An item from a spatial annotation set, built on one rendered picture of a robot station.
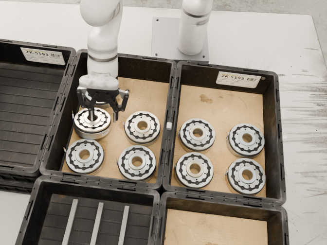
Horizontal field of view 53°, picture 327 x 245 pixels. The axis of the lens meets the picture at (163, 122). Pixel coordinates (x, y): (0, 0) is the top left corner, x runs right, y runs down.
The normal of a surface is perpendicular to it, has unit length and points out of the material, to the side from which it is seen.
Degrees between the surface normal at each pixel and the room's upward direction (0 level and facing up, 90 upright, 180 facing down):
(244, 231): 0
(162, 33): 1
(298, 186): 0
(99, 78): 27
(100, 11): 61
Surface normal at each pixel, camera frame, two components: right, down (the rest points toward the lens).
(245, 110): 0.04, -0.48
